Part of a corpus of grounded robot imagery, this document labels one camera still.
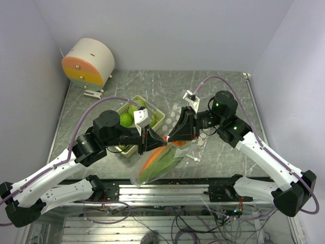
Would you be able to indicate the pale green perforated basket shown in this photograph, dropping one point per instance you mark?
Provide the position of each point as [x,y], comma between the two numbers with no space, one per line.
[158,122]

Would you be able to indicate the red meat slab orange rind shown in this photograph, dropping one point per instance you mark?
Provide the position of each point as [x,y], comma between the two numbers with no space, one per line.
[152,158]

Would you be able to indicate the large green cabbage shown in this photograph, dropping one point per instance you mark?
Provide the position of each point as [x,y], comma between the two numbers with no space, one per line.
[133,108]

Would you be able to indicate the green leafy vegetable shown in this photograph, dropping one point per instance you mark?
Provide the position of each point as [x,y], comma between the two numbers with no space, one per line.
[160,165]

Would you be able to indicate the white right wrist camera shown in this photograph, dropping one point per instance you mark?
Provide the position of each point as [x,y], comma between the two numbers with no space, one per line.
[192,100]

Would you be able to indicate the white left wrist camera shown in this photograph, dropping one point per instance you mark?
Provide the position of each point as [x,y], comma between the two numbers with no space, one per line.
[142,117]

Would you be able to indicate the green custard apple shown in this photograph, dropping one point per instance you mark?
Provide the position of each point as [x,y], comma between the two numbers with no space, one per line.
[126,120]
[153,122]

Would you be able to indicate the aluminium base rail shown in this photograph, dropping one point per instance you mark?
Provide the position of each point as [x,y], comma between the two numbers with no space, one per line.
[166,192]

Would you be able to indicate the round drawer cabinet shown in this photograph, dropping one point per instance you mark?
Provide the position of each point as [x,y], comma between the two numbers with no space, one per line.
[89,64]

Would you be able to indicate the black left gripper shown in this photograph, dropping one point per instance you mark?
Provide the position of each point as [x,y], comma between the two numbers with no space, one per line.
[153,141]

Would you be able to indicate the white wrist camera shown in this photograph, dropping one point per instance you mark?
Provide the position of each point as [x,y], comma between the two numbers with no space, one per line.
[142,117]
[192,100]

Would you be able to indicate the clear bag white dots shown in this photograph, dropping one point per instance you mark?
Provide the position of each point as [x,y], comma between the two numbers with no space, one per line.
[188,151]

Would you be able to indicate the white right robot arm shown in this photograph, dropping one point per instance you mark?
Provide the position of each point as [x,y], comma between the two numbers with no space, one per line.
[291,187]

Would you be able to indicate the clear bag orange zipper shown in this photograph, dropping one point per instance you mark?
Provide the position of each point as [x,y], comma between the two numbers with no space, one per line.
[153,165]

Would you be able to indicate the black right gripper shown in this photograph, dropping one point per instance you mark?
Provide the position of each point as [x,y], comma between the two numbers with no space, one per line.
[186,129]

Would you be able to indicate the small white grey block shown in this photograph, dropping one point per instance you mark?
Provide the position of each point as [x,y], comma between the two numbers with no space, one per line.
[93,94]

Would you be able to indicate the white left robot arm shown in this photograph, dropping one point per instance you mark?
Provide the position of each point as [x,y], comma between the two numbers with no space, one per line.
[82,153]

